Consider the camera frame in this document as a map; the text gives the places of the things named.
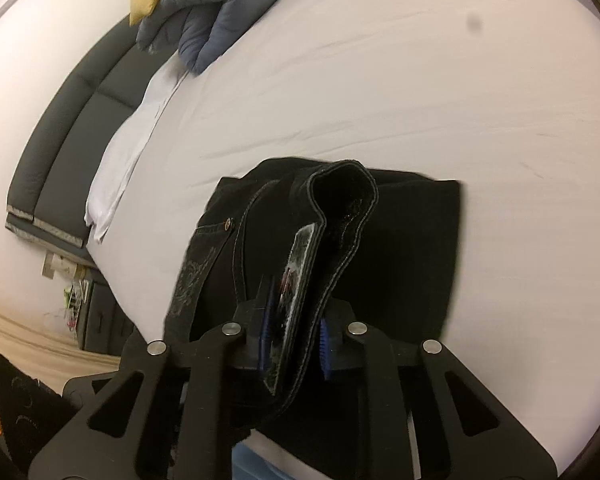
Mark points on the colourful small clutter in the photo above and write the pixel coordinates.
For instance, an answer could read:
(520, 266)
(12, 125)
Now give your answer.
(70, 295)

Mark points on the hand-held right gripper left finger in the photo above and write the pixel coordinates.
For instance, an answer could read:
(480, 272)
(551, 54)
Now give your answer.
(265, 340)

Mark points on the rolled blue duvet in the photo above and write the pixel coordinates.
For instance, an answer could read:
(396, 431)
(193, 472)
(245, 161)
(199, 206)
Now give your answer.
(210, 5)

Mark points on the white pillow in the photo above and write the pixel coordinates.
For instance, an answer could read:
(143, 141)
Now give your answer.
(125, 165)

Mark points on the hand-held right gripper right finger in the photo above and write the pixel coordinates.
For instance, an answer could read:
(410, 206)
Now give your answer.
(326, 352)

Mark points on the blue clothing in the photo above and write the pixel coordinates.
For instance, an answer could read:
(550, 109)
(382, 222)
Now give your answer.
(252, 465)

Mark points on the grey padded headboard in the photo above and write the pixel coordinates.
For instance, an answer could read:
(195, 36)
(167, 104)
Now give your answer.
(75, 150)

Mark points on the black pants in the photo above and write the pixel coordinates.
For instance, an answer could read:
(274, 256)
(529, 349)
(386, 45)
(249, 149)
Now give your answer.
(405, 240)

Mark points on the dark nightstand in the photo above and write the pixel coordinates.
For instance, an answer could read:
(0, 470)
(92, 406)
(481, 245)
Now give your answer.
(105, 317)

